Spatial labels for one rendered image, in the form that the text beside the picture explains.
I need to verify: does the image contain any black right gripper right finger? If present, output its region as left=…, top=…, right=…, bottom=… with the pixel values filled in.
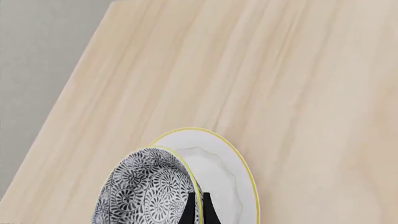
left=202, top=192, right=222, bottom=224

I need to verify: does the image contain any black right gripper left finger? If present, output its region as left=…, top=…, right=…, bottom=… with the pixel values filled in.
left=177, top=192, right=197, bottom=224

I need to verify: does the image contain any black patterned bowl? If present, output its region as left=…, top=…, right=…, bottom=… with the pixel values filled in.
left=91, top=145, right=205, bottom=224

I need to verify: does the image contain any white plate with yellow rim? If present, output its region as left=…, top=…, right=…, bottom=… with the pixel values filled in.
left=148, top=127, right=261, bottom=224

